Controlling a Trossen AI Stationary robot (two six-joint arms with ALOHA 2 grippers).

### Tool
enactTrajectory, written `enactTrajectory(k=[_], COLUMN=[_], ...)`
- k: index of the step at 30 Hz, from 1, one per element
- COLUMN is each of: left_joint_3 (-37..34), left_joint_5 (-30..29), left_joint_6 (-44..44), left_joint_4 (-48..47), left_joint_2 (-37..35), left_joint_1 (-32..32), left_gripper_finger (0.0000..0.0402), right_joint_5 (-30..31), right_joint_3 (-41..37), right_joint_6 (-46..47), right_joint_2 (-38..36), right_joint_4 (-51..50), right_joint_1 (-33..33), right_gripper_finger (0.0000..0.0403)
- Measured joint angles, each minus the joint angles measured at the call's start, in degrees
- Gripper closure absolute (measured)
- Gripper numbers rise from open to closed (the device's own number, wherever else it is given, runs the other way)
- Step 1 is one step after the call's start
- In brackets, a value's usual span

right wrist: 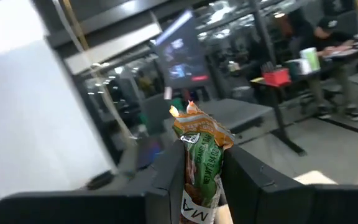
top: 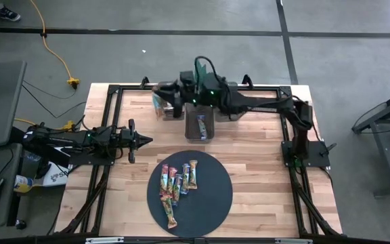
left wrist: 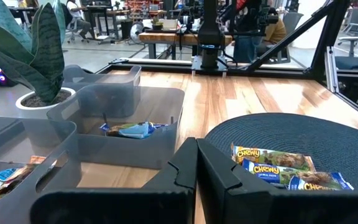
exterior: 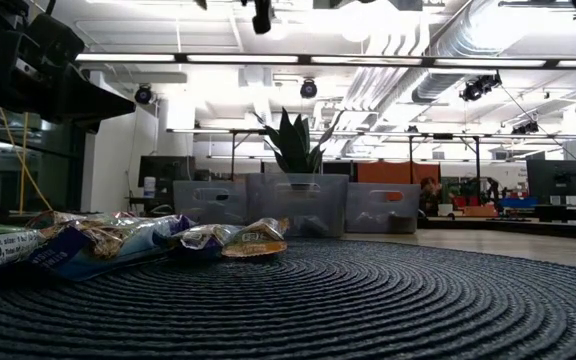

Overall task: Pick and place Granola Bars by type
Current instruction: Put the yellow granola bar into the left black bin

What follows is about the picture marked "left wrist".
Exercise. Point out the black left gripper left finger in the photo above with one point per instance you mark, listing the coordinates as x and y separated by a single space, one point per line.
120 205

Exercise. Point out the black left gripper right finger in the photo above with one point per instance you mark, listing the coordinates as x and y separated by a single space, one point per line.
259 208

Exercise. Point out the orange Chewy granola bar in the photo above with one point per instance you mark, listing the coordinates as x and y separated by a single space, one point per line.
20 174

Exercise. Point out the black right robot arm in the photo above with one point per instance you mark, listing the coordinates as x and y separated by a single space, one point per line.
210 31

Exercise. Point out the translucent grey storage bin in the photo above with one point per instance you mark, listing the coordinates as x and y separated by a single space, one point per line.
104 77
120 152
57 140

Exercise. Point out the dark round woven placemat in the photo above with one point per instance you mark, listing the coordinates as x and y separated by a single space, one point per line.
337 137

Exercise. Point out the snake plant in white pot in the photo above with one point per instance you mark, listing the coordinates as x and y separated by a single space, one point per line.
42 56

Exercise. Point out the wooden workbench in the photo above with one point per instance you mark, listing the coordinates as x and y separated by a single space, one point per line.
154 38

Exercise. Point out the white floor fan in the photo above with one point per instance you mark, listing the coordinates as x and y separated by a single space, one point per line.
136 31

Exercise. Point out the office chair with dark seat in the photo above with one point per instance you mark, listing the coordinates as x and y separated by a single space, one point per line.
356 62

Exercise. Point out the black trash can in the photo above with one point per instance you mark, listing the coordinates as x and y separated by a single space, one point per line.
126 29

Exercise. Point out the small potted plant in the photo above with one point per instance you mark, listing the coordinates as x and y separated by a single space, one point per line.
158 23

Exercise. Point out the black desk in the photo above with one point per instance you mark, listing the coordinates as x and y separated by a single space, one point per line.
99 9

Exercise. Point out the grey office chair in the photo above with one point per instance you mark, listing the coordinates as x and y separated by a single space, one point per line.
356 18

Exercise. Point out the black metal rig frame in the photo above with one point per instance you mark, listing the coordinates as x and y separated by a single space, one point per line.
259 72

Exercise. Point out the silver aluminium bracket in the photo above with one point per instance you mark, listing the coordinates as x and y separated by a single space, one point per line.
330 71

